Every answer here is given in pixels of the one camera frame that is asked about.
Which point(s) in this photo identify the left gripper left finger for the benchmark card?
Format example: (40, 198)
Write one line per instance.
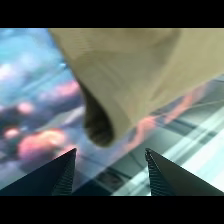
(50, 178)

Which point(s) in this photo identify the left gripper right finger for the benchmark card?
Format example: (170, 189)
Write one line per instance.
(173, 178)

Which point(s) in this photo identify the brown garment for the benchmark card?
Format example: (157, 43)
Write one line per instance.
(140, 73)

